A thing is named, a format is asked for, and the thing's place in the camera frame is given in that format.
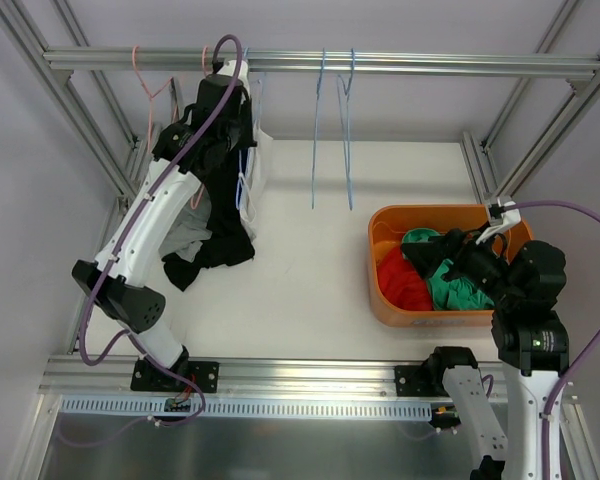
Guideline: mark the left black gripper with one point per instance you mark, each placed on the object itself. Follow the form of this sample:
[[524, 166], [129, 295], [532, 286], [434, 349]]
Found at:
[[247, 145]]

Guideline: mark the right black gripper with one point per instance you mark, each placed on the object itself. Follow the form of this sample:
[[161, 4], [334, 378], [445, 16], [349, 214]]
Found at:
[[453, 248]]

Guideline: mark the red tank top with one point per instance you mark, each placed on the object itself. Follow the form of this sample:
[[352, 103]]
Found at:
[[401, 285]]

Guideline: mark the white tank top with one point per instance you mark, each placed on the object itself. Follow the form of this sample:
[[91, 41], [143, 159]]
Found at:
[[257, 170]]

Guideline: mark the blue hanger of white top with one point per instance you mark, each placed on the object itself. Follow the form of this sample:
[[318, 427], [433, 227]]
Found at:
[[245, 190]]

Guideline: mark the blue hanger of green top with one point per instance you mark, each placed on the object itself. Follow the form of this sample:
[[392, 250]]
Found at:
[[316, 128]]

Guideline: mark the blue hanger of red top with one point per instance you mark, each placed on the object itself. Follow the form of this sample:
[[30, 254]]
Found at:
[[343, 89]]

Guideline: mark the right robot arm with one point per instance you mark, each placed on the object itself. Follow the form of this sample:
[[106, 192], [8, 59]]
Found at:
[[532, 345]]

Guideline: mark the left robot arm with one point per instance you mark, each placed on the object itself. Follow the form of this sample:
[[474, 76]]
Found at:
[[202, 150]]

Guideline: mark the black tank top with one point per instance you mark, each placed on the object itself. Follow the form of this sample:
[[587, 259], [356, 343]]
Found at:
[[230, 244]]

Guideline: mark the pink hanger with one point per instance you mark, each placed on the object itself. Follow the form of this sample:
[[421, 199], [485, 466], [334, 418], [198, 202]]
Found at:
[[150, 95], [195, 200]]

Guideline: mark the grey tank top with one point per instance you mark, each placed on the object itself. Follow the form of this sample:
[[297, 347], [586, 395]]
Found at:
[[188, 230]]

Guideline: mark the orange plastic basket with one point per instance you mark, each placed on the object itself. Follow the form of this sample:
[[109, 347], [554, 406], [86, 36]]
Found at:
[[386, 229]]

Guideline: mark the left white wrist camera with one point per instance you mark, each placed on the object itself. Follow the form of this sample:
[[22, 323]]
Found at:
[[227, 68]]

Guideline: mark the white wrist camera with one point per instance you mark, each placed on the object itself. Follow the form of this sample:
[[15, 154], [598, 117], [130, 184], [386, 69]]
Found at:
[[227, 68], [502, 215]]

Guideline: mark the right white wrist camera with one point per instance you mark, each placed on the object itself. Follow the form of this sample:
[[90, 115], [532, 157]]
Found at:
[[502, 215]]

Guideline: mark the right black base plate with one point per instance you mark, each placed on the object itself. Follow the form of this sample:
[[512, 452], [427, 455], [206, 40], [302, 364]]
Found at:
[[418, 381]]

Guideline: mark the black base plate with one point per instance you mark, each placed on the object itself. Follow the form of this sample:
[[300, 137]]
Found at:
[[205, 375], [418, 381]]

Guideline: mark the aluminium frame posts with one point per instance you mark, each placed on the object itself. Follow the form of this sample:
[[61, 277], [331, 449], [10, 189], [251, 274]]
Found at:
[[20, 28]]

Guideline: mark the aluminium hanging rail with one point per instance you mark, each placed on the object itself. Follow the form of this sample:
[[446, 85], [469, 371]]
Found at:
[[536, 65]]

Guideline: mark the aluminium front rail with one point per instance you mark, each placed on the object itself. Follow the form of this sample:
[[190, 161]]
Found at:
[[248, 378]]

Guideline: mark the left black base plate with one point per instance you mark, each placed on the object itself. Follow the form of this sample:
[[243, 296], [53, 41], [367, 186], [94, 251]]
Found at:
[[205, 375]]

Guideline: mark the white slotted cable duct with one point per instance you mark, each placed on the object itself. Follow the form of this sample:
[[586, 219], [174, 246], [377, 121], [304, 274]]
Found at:
[[243, 408]]

